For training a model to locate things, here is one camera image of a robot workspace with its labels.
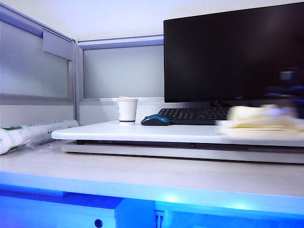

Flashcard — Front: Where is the blue robot base frame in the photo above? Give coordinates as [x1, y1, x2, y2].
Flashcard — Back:
[0, 172, 304, 228]

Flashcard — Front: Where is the grey partition name plate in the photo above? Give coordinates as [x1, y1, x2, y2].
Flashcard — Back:
[42, 28, 73, 61]

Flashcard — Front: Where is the black computer monitor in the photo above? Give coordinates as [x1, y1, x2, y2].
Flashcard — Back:
[163, 2, 304, 108]

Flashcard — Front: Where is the grey rear partition panel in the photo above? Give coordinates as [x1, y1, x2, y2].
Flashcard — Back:
[75, 35, 165, 126]

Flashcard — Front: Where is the white desk riser base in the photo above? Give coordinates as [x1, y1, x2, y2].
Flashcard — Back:
[61, 140, 304, 164]

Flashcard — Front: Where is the white paper cup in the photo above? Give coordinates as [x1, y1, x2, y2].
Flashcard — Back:
[117, 96, 139, 126]

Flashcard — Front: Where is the clear plastic wrapper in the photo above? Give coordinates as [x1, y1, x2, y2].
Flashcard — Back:
[29, 141, 54, 154]

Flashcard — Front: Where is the white printed roll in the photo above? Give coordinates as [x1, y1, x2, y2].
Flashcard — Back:
[25, 119, 80, 146]

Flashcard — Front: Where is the white bracket block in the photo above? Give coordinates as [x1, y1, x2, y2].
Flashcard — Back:
[114, 198, 156, 228]

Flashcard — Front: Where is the black and blue mouse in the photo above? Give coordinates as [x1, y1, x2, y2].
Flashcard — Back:
[140, 114, 171, 126]

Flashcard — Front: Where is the white desk riser platform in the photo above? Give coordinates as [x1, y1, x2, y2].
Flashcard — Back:
[51, 120, 304, 147]

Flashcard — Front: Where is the grey side partition panel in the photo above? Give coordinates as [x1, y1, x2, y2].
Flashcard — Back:
[0, 4, 78, 129]

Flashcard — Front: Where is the white tube with green label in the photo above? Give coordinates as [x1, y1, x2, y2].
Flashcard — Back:
[0, 125, 33, 155]

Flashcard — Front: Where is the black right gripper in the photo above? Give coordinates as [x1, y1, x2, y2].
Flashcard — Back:
[265, 68, 304, 119]

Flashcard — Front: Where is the cream cloth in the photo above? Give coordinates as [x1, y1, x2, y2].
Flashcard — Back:
[217, 104, 304, 139]

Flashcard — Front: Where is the black keyboard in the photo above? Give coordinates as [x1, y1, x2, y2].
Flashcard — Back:
[158, 107, 231, 126]

